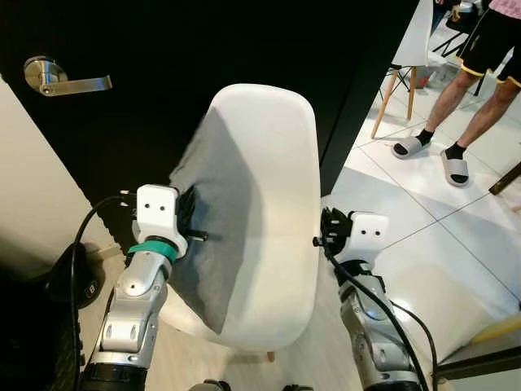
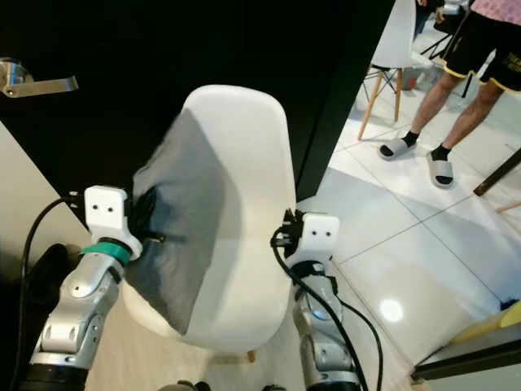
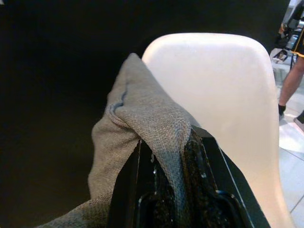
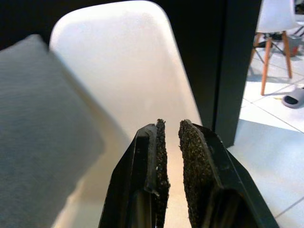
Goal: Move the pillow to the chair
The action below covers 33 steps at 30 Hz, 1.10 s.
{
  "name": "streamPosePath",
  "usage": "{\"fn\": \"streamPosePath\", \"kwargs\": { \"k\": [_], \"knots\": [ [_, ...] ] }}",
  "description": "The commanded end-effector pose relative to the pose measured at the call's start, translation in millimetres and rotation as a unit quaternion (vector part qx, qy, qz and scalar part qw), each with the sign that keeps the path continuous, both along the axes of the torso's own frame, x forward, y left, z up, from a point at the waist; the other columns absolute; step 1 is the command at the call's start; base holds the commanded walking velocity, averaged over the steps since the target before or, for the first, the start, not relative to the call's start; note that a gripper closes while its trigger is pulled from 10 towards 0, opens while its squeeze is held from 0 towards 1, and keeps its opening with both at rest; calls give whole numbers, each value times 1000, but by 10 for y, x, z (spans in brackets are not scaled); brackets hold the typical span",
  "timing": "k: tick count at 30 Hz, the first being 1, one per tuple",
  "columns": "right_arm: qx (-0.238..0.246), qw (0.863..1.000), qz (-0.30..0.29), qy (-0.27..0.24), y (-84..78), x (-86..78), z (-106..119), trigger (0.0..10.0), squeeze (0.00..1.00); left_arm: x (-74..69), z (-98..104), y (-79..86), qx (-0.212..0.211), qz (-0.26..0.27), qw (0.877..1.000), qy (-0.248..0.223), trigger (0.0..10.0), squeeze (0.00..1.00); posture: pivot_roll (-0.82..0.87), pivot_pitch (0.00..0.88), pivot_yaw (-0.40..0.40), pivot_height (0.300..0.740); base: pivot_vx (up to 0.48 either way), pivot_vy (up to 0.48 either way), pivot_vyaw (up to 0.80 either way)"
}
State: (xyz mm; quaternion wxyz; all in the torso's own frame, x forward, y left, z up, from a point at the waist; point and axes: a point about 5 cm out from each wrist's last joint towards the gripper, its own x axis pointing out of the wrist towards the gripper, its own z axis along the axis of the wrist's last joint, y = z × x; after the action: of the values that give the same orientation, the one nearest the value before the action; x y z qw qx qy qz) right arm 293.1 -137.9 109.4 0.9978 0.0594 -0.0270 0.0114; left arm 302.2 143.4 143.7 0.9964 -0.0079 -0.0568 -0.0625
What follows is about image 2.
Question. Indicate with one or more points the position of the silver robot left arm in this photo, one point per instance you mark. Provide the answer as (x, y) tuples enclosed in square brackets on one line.
[(85, 301)]

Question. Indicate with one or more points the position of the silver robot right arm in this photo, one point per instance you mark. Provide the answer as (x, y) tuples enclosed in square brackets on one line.
[(321, 334)]

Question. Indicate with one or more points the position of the white plastic shell chair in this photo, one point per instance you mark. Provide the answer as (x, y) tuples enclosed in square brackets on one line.
[(252, 204)]

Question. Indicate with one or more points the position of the white chair with wooden legs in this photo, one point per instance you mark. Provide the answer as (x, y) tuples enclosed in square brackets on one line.
[(399, 41)]

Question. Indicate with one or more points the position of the grey slipper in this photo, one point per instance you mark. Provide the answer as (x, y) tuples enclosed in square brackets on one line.
[(441, 171), (397, 148)]

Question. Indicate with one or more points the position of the person in black shorts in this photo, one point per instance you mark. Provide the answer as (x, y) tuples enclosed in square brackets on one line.
[(440, 90)]

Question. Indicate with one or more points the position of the dark brown furniture leg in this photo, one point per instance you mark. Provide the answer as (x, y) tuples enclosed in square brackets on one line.
[(496, 173)]

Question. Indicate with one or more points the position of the yellow object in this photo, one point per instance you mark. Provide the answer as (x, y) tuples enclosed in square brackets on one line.
[(488, 327)]

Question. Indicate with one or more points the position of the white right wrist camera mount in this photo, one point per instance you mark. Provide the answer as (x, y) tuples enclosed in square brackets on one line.
[(320, 236)]

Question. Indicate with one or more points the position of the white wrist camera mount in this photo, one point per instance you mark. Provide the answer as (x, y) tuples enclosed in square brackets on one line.
[(320, 236), (104, 213)]

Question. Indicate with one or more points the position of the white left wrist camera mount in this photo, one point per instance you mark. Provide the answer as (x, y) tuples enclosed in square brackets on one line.
[(104, 213)]

